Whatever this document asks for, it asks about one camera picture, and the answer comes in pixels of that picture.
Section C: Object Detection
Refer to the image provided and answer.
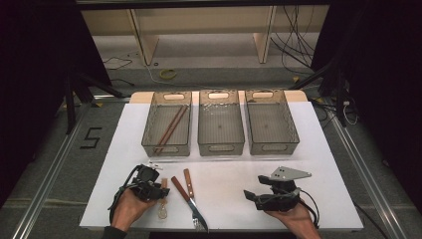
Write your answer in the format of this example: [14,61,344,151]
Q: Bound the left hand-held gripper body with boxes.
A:
[131,161,164,202]

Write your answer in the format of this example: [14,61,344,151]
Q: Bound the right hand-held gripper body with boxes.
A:
[255,165,313,212]

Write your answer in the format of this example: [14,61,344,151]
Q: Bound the wooden-handled knife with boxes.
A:
[170,175,209,233]

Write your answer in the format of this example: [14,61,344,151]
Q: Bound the wooden-handled spoon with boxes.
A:
[157,177,169,220]

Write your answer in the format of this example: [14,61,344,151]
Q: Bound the grey translucent plastic bin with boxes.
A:
[197,89,246,157]
[141,91,193,157]
[244,89,301,156]

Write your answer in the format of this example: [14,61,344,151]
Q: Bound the person's right hand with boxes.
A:
[265,198,321,239]

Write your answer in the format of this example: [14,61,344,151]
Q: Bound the person's left hand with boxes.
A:
[110,188,157,232]

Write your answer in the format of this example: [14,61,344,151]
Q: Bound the person's dark left sleeve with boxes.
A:
[101,226,129,239]

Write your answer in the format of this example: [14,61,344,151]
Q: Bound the black metal stand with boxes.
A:
[64,68,127,134]
[289,58,349,127]

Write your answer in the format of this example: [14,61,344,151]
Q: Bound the yellow tape roll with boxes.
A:
[159,68,178,81]

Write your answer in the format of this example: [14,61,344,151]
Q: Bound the black curtain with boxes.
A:
[311,0,422,213]
[0,0,112,208]

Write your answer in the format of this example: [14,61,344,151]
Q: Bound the light wooden desk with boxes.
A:
[81,4,330,66]

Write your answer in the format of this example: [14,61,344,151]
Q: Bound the wooden-handled fork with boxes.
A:
[183,168,203,232]

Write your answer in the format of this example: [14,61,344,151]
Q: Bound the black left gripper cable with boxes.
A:
[107,164,141,224]

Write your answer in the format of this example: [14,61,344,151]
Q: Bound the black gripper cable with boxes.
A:
[107,164,141,224]
[299,188,321,230]

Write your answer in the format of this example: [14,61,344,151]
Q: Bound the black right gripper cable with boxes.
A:
[299,188,321,230]

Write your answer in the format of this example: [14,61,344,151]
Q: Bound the aluminium floor rail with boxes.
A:
[10,103,93,239]
[327,109,410,239]

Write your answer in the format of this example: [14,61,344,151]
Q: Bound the thin white cable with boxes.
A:
[141,62,230,92]

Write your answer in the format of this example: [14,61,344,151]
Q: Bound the thin black cable loop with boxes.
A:
[102,55,134,72]

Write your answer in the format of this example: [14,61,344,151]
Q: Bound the bundle of black cables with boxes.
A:
[270,4,321,75]

